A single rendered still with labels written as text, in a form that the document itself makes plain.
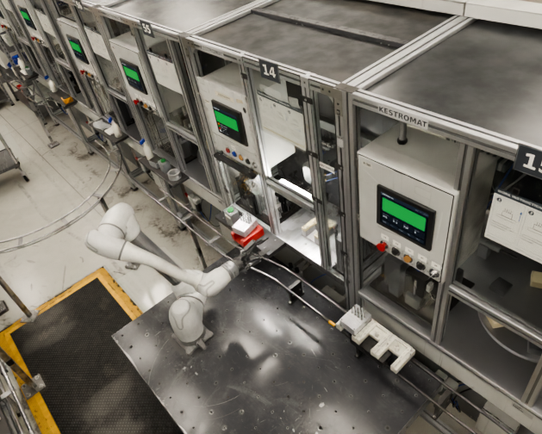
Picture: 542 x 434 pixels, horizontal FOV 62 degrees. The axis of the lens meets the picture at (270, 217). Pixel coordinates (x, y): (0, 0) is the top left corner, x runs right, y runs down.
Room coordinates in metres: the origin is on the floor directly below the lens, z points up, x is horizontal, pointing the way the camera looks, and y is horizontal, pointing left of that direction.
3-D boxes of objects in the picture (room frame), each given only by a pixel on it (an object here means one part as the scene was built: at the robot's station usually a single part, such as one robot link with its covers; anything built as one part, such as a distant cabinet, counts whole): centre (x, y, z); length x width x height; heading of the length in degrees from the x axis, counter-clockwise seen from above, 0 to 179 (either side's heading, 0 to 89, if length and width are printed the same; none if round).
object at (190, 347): (1.54, 0.55, 0.71); 0.22 x 0.18 x 0.06; 34
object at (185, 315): (1.56, 0.56, 0.85); 0.18 x 0.16 x 0.22; 167
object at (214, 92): (2.24, 0.03, 1.60); 0.42 x 0.29 x 0.46; 34
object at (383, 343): (1.20, -0.38, 0.84); 0.36 x 0.14 x 0.10; 34
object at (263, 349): (1.34, 0.19, 0.66); 1.50 x 1.06 x 0.04; 34
